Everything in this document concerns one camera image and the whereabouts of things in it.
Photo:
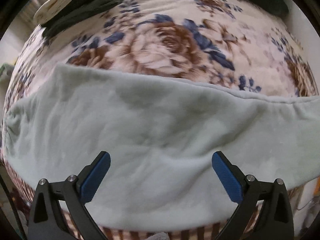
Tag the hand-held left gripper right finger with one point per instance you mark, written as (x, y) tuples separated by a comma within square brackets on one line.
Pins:
[(226, 178)]

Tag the floral blanket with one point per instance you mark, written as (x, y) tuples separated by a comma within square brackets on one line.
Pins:
[(162, 47)]

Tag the plaid bed sheet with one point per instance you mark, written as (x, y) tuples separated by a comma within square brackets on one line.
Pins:
[(190, 233)]

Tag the folded dark grey garment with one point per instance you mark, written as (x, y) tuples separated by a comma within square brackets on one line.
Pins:
[(75, 15)]

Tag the folded white garment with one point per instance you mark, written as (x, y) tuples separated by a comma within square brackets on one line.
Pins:
[(55, 2)]

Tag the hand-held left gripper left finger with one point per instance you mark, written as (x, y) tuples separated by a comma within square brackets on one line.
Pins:
[(96, 177)]

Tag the light green pants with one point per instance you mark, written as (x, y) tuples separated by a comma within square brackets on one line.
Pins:
[(150, 130)]

